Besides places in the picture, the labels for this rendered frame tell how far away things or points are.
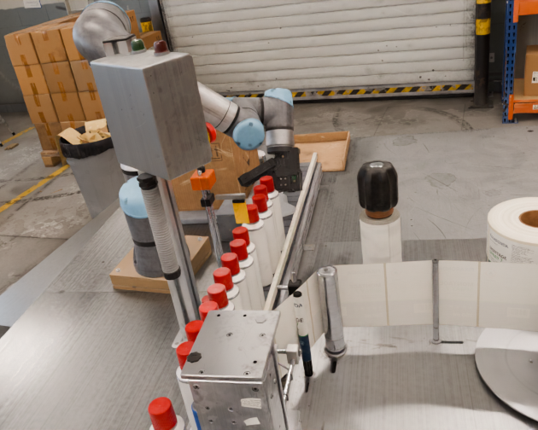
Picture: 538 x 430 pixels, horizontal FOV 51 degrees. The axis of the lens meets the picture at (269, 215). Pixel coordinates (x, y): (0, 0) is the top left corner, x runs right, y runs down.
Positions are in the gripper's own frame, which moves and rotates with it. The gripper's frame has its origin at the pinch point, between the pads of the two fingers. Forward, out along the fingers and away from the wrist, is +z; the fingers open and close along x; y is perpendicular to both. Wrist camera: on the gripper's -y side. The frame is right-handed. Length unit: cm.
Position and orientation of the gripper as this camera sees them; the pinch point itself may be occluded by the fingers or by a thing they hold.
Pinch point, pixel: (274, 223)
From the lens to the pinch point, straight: 150.3
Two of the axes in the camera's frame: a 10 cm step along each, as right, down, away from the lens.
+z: 0.3, 10.0, -0.3
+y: 9.7, -0.4, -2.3
